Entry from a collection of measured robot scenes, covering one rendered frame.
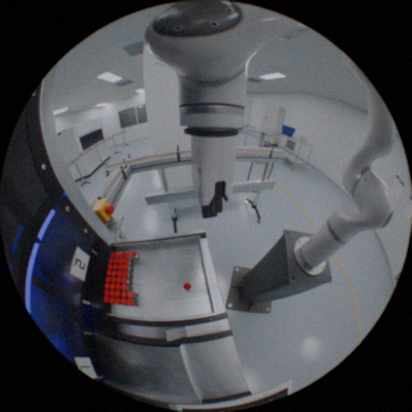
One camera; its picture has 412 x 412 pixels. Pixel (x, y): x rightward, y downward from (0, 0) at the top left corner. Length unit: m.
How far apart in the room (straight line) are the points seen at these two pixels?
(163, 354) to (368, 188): 0.68
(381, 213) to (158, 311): 0.63
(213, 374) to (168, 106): 1.91
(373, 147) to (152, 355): 0.77
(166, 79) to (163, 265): 1.68
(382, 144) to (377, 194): 0.12
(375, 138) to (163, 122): 1.67
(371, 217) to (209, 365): 0.55
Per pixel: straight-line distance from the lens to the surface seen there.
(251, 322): 1.36
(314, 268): 0.60
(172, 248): 0.46
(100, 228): 0.53
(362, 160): 0.44
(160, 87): 1.66
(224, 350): 0.43
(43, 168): 0.40
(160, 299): 0.42
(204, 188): 0.15
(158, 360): 0.46
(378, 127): 0.41
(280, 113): 6.73
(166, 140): 1.65
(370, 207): 0.40
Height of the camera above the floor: 1.28
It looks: 43 degrees down
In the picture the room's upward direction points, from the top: straight up
